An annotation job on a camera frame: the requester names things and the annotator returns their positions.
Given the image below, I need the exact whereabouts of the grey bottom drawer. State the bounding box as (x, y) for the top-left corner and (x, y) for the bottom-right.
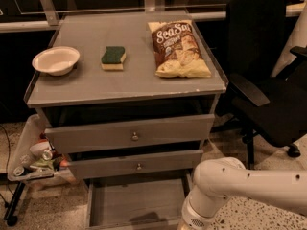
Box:
(85, 170), (192, 230)

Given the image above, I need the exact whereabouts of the grey drawer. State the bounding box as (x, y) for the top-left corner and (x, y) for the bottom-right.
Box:
(68, 149), (203, 179)
(45, 114), (215, 153)
(85, 170), (192, 230)

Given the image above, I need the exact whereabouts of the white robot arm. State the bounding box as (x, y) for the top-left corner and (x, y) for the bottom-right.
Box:
(177, 157), (307, 230)

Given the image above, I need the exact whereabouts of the grey drawer cabinet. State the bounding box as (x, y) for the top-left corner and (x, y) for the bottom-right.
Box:
(24, 11), (230, 181)

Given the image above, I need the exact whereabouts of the grey middle drawer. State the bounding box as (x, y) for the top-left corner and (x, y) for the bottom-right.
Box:
(68, 149), (203, 179)

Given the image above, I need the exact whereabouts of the grey top drawer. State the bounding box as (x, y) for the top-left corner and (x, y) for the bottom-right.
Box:
(45, 114), (215, 153)

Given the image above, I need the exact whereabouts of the brown yellow chips bag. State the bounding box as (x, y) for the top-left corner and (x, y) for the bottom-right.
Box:
(148, 20), (211, 78)

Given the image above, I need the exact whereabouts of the green yellow sponge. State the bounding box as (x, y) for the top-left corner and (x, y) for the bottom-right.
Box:
(101, 46), (126, 71)

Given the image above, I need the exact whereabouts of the white bowl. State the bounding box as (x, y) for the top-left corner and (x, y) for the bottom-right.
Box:
(32, 46), (80, 76)

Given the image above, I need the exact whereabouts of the metal railing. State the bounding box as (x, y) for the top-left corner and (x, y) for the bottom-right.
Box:
(0, 0), (306, 32)

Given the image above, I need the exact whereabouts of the black office chair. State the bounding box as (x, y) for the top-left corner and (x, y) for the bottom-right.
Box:
(217, 0), (307, 168)

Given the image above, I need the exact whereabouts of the clear plastic trash bin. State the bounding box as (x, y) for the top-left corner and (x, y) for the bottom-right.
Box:
(8, 114), (78, 190)

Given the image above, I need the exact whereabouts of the black stand with cable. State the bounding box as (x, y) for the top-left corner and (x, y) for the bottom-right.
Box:
(0, 124), (27, 227)

